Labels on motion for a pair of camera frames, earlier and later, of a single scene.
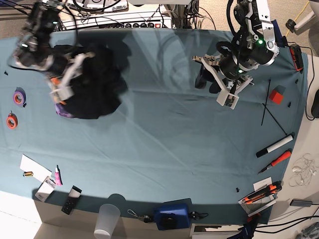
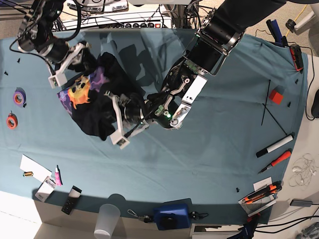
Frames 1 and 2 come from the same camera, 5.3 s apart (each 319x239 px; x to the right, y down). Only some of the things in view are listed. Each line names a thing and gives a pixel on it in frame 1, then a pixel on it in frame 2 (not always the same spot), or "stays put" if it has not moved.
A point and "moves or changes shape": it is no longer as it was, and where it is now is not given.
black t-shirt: [101, 85] moves or changes shape
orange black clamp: [297, 56] stays put
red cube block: [275, 97] stays put
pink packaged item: [58, 177] stays put
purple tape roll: [19, 97] stays put
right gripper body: [228, 97] -> [119, 138]
